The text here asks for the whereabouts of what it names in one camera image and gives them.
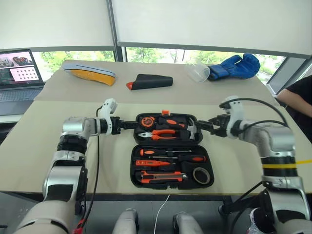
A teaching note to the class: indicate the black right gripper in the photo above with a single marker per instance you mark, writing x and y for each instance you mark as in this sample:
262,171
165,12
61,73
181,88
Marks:
220,125

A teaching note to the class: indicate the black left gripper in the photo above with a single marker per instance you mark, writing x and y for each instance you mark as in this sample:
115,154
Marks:
116,125

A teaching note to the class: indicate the black orange screwdriver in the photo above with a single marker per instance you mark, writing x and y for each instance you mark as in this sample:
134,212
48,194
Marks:
147,152
196,159

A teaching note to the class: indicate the roll of dark tape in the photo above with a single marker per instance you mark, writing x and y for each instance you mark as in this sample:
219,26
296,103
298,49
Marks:
195,174

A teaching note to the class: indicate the black orange utility knife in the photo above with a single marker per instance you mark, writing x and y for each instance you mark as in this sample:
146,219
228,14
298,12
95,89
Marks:
161,177

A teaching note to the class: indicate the black tool case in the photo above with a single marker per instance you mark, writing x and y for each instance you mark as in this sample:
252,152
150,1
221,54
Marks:
170,185

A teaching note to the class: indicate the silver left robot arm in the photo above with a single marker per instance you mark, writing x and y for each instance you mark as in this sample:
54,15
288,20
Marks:
63,175

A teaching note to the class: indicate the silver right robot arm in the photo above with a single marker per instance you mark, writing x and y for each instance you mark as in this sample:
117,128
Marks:
280,146

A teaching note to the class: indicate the orange black tape measure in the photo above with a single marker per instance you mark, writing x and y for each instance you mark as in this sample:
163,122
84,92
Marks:
148,122

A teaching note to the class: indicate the black pouch with red tip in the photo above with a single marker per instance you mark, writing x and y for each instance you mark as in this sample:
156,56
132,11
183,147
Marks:
153,81

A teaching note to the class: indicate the clear plastic cup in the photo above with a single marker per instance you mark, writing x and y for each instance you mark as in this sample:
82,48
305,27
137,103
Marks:
198,72

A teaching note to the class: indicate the yellow grey shoe insole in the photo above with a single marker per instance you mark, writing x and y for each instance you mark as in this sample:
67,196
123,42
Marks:
95,76

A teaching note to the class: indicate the blue boxing glove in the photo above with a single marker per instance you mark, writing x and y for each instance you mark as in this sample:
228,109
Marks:
237,67

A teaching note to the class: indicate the grey rounded robot leg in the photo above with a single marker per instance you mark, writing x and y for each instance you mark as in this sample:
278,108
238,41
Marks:
126,223
186,224

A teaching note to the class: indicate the dark window pillar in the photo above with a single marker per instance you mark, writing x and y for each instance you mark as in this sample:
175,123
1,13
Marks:
117,26

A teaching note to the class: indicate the person in black shirt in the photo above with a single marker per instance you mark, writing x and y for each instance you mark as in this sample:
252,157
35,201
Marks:
301,97

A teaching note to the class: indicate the white roller blind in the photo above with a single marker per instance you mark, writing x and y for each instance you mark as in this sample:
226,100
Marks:
209,22
53,22

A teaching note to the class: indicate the white patterned sneaker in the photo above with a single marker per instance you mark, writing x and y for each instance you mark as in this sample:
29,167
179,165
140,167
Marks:
256,223

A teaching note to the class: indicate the open laptop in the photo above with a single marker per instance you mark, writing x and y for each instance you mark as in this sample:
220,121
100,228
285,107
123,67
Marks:
19,70

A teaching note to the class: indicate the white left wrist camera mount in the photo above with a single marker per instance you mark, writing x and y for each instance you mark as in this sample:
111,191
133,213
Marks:
107,109

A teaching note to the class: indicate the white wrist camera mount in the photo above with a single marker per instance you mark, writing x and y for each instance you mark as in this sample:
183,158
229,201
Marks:
107,109
235,114

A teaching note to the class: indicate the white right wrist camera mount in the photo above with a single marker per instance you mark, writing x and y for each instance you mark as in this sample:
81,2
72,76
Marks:
235,114

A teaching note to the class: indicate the black table leg frame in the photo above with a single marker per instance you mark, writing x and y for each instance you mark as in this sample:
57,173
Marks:
241,203

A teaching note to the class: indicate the grey angled window frame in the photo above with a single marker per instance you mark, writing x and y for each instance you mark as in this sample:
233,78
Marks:
285,73

